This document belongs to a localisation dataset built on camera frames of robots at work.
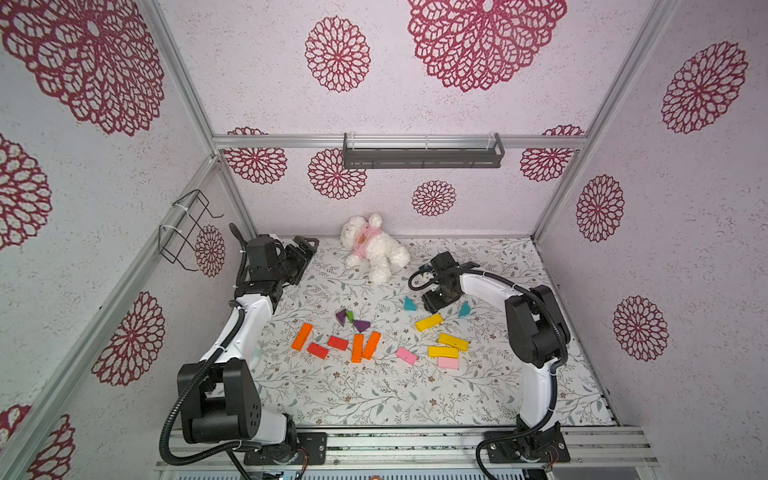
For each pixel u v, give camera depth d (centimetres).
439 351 90
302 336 94
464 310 100
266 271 64
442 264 82
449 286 75
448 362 88
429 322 97
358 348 90
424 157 88
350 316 97
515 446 65
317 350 90
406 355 90
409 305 100
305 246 75
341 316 97
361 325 95
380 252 106
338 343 92
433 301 88
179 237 76
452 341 92
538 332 54
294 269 75
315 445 74
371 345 92
